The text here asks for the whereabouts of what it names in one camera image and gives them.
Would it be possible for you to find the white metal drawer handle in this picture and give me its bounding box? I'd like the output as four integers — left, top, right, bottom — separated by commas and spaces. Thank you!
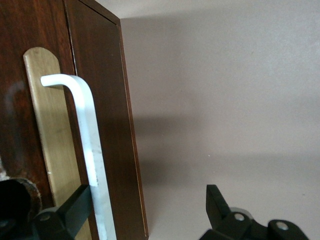
40, 73, 117, 240

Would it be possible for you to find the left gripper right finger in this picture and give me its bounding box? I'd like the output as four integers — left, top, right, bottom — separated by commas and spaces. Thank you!
199, 184, 310, 240

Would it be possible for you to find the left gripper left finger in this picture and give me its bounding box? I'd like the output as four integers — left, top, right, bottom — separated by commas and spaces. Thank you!
0, 184, 92, 240

